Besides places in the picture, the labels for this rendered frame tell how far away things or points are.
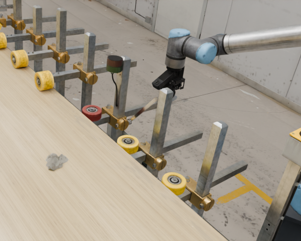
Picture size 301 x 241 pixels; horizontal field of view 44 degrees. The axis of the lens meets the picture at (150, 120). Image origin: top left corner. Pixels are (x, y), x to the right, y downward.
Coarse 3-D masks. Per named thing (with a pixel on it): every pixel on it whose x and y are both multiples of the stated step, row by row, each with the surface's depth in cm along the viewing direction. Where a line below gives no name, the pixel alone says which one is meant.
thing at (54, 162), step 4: (48, 156) 123; (52, 156) 123; (56, 156) 124; (60, 156) 122; (64, 156) 124; (48, 160) 122; (52, 160) 120; (56, 160) 121; (60, 160) 121; (64, 160) 123; (48, 164) 120; (52, 164) 119; (56, 164) 121; (60, 164) 120; (48, 168) 119; (52, 168) 118; (56, 168) 119
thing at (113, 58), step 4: (108, 56) 142; (112, 56) 143; (116, 56) 144; (112, 60) 140; (116, 60) 140; (120, 60) 141; (120, 72) 146; (112, 76) 146; (120, 76) 147; (116, 84) 149; (116, 88) 150; (116, 92) 151; (116, 96) 152; (116, 100) 153; (116, 104) 154
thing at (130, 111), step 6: (156, 102) 176; (126, 108) 167; (132, 108) 168; (138, 108) 169; (150, 108) 174; (156, 108) 177; (102, 114) 160; (126, 114) 165; (132, 114) 168; (102, 120) 158; (108, 120) 160
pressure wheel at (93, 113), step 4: (84, 108) 153; (88, 108) 154; (92, 108) 153; (96, 108) 155; (100, 108) 155; (84, 112) 150; (88, 112) 150; (92, 112) 151; (96, 112) 151; (100, 112) 152; (88, 116) 150; (92, 116) 150; (96, 116) 151; (100, 116) 153; (92, 120) 151; (96, 120) 152
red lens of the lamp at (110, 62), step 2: (122, 58) 143; (108, 60) 141; (110, 60) 140; (122, 60) 142; (108, 62) 141; (110, 62) 140; (112, 62) 140; (114, 62) 140; (116, 62) 140; (118, 62) 140; (120, 62) 141; (122, 62) 143; (108, 64) 141; (110, 64) 141; (112, 64) 140; (114, 64) 140; (116, 64) 140; (118, 64) 141; (120, 64) 142; (114, 66) 141; (116, 66) 141; (118, 66) 142
